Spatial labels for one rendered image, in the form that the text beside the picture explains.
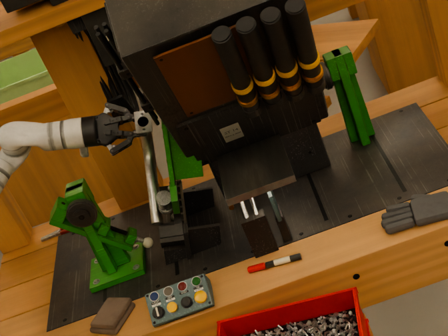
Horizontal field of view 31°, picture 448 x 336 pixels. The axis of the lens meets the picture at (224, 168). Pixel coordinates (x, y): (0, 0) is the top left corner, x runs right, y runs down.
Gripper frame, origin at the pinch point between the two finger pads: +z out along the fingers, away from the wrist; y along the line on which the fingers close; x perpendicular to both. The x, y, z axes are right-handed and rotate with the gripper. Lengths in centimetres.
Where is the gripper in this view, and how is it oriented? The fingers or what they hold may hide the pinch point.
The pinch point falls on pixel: (141, 125)
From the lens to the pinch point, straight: 199.4
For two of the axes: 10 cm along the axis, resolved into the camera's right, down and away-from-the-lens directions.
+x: -0.2, 2.4, 9.7
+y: -1.4, -9.6, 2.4
